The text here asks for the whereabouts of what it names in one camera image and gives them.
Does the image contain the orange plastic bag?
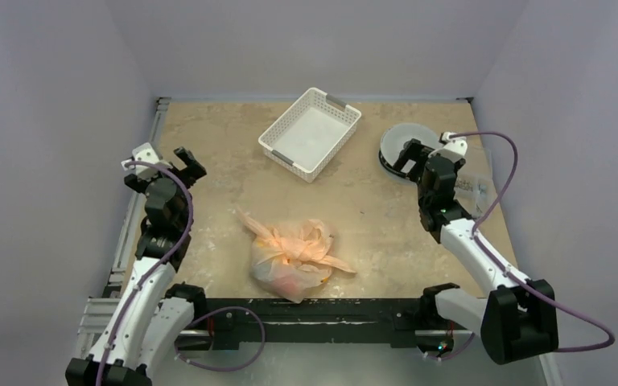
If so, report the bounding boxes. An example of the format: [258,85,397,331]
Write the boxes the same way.
[236,207,356,303]

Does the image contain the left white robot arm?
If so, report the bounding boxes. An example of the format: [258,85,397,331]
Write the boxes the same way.
[65,142,208,385]

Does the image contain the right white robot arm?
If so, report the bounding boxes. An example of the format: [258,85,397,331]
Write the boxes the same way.
[392,139,559,364]

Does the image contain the filament spool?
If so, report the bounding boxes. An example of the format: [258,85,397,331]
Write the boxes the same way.
[378,123,442,185]

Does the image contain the clear screw organizer box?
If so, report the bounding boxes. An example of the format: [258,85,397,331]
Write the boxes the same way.
[455,172,496,219]

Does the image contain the white plastic basket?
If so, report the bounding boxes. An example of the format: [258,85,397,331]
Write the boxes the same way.
[257,88,362,183]

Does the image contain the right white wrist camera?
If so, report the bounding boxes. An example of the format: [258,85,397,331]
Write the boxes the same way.
[429,132,468,162]

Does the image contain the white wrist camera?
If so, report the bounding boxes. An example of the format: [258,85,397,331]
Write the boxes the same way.
[429,132,468,162]
[121,142,168,174]

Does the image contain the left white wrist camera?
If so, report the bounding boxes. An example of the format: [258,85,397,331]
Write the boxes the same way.
[121,142,168,174]

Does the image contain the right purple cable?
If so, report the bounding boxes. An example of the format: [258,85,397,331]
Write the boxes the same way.
[423,130,616,363]

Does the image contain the purple cable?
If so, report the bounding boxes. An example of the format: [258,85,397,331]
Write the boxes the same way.
[93,159,266,386]
[423,130,616,363]

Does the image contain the aluminium frame rail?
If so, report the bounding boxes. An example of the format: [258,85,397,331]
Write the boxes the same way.
[76,97,172,353]

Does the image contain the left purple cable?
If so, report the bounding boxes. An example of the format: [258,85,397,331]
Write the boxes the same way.
[93,159,266,386]

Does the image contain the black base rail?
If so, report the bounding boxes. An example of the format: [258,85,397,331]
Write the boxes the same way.
[178,297,476,353]

